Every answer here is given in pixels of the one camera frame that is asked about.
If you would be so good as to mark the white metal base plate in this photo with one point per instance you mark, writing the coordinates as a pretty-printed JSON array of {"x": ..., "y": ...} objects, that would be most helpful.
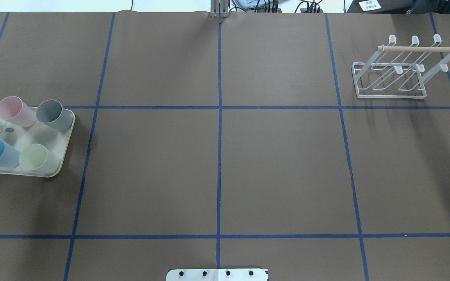
[{"x": 254, "y": 274}]

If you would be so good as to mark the pink plastic cup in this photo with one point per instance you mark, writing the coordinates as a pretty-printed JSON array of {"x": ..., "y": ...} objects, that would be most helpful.
[{"x": 14, "y": 110}]

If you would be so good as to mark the brown paper table mat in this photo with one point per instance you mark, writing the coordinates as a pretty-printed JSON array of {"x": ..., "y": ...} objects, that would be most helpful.
[{"x": 234, "y": 143}]

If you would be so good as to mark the aluminium frame post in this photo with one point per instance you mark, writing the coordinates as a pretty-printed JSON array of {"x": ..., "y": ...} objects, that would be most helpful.
[{"x": 220, "y": 8}]

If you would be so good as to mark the beige paper cup tray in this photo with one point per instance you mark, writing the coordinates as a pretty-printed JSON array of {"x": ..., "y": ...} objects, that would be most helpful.
[{"x": 19, "y": 137}]

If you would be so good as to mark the white wire cup rack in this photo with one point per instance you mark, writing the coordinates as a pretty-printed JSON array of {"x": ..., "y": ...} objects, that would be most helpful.
[{"x": 400, "y": 72}]

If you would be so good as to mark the pale green plastic cup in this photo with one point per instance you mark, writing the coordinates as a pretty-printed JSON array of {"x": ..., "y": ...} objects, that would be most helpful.
[{"x": 39, "y": 159}]

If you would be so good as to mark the grey plastic cup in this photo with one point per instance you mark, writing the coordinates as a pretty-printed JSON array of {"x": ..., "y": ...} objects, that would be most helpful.
[{"x": 53, "y": 114}]

